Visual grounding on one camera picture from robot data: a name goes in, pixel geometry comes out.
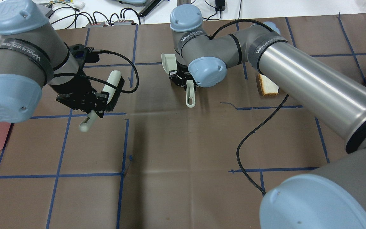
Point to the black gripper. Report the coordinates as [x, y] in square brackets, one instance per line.
[180, 75]
[75, 86]

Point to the white plastic dustpan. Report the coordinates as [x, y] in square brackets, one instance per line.
[169, 63]

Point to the white hand brush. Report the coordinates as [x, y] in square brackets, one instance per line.
[103, 100]

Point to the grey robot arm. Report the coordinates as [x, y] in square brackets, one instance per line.
[33, 55]
[330, 197]

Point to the black power adapter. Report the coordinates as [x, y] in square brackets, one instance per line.
[220, 5]

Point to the white bread slice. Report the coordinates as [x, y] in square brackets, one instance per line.
[267, 86]

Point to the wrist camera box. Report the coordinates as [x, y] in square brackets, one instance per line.
[84, 54]

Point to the aluminium frame post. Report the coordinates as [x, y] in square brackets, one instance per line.
[181, 2]

